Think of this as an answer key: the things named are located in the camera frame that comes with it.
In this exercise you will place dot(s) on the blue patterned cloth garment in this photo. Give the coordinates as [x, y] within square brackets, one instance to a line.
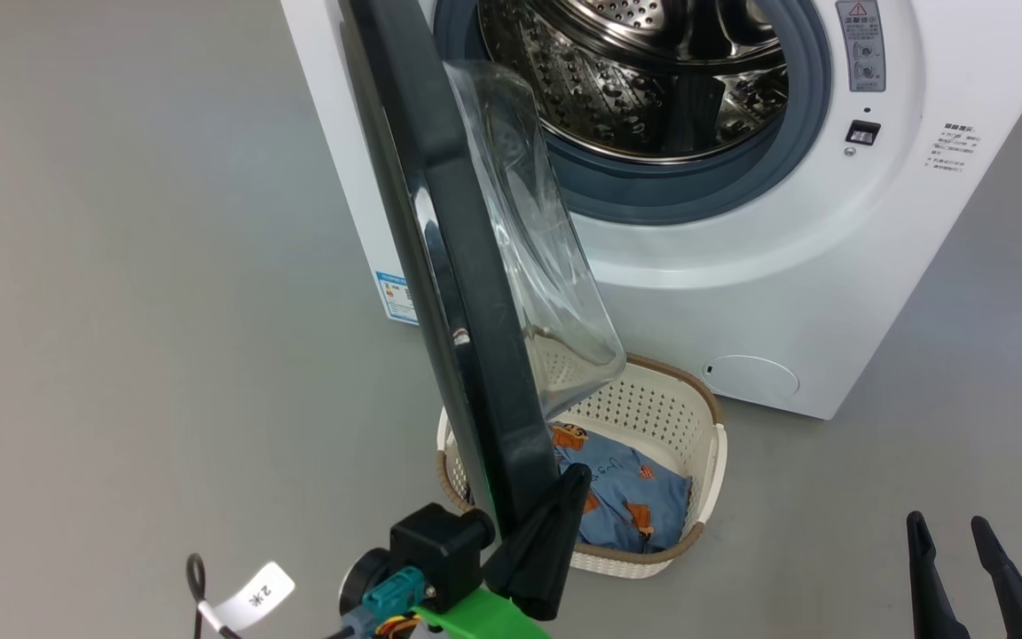
[626, 488]

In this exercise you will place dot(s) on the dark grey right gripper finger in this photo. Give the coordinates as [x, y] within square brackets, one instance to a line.
[932, 595]
[1012, 603]

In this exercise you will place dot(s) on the white front-load washing machine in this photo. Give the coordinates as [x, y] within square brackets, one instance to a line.
[742, 293]

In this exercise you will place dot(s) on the black round glass washer door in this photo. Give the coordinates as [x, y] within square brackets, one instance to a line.
[475, 311]

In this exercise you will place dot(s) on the grey warning sticker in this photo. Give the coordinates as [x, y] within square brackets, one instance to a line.
[861, 49]

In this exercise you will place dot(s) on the teal left camera connector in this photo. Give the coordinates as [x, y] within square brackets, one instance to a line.
[394, 599]

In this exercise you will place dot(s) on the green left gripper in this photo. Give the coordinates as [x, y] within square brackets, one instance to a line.
[484, 619]

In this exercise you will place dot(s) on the blue energy label sticker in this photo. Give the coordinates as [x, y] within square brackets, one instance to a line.
[397, 297]

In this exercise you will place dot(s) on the stainless steel washing machine drum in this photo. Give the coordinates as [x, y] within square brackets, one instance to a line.
[617, 89]

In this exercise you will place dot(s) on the cream perforated laundry basket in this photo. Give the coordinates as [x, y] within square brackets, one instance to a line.
[653, 408]

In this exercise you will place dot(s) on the round white filter cover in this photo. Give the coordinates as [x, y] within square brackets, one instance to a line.
[755, 377]

